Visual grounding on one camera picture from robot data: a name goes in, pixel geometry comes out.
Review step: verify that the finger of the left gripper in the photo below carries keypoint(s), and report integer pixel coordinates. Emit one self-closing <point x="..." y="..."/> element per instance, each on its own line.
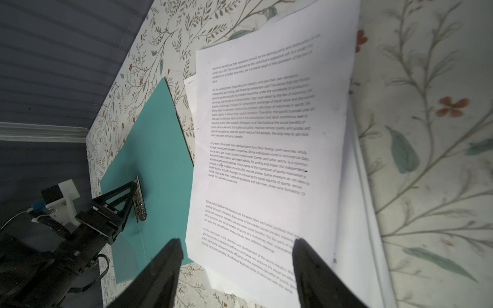
<point x="116" y="205"/>

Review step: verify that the metal folder clip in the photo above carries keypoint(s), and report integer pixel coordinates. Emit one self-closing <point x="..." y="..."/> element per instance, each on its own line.
<point x="139" y="203"/>

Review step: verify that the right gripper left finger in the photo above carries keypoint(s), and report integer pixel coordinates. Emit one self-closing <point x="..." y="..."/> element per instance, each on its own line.
<point x="156" y="285"/>

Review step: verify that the teal green file folder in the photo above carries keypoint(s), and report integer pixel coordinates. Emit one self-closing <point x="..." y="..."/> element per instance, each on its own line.
<point x="155" y="152"/>

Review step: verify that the white paper stack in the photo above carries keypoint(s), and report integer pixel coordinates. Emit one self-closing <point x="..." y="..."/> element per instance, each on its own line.
<point x="358" y="215"/>

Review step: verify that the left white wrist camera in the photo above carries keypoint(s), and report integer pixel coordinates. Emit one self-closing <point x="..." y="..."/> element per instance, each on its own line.
<point x="58" y="203"/>

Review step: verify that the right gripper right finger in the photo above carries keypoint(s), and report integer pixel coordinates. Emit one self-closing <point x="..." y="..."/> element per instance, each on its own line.
<point x="317" y="285"/>

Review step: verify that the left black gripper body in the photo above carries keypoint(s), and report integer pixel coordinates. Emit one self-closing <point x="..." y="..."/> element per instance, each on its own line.
<point x="31" y="278"/>

